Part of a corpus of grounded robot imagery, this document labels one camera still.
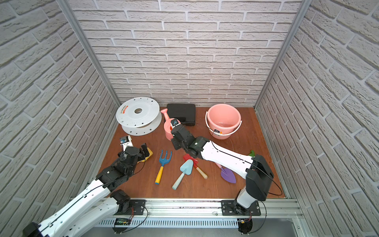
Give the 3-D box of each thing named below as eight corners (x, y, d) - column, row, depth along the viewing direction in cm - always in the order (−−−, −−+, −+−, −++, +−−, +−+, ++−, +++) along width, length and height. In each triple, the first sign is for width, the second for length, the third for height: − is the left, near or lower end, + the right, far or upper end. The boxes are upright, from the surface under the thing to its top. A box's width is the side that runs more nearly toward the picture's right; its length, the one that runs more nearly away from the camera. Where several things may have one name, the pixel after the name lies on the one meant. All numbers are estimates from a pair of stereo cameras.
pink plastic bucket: (205, 142, 98) (207, 128, 86) (204, 118, 111) (206, 103, 99) (237, 142, 98) (244, 128, 86) (232, 118, 112) (237, 104, 99)
